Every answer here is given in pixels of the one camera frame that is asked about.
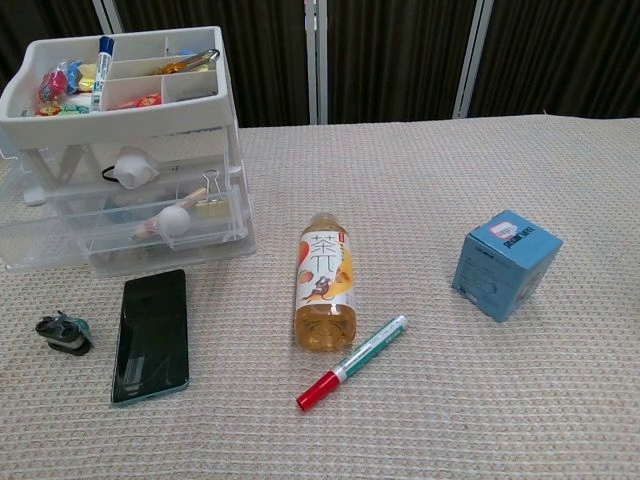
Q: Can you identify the small green black gadget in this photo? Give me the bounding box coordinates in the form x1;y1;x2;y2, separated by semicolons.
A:
34;309;95;358

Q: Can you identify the clear plastic drawer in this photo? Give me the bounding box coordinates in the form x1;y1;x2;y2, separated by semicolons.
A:
0;167;252;274
89;239;258;279

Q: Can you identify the white plastic drawer organizer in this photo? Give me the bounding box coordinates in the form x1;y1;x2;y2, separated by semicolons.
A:
0;24;258;279

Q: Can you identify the amber tea bottle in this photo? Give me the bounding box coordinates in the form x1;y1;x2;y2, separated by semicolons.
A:
293;212;359;352

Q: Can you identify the gold binder clip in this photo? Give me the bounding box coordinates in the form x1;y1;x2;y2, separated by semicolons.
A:
194;168;233;219

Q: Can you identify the red capped marker pen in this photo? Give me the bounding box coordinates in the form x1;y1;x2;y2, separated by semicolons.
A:
296;314;410;413

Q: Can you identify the white ping pong ball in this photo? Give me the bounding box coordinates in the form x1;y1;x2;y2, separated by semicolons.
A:
158;205;192;238

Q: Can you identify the blue cardboard box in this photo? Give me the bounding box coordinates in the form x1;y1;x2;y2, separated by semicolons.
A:
451;209;565;324

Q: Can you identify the black folding screen panel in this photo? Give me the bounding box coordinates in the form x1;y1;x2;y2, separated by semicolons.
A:
317;0;484;124
0;0;112;76
107;0;317;129
457;0;640;121

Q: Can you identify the black smartphone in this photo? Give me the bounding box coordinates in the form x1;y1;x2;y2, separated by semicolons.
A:
109;268;192;406

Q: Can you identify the beige woven tablecloth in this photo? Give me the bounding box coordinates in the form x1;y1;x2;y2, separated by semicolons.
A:
0;113;640;480

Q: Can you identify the blue capped whiteboard marker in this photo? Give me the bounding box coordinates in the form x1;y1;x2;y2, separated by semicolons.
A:
89;34;118;114

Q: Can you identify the yellow candy wrapper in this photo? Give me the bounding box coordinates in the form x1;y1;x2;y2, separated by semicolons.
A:
74;61;99;94

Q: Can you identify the green red candy packet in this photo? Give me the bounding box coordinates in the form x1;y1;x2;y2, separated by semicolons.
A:
33;101;84;118

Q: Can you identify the pink red candy wrapper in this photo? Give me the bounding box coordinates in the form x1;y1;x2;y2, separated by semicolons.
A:
39;66;74;102

